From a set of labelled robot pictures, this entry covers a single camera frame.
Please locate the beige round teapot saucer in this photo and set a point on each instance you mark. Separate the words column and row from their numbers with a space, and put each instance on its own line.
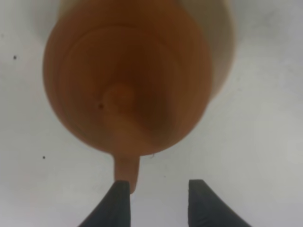
column 213, row 17

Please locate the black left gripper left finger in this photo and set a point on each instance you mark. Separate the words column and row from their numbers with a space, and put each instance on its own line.
column 114, row 210

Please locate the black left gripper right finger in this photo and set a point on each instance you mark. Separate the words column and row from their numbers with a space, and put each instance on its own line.
column 206, row 209

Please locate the brown clay teapot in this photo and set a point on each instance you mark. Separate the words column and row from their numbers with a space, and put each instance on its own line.
column 128, row 77

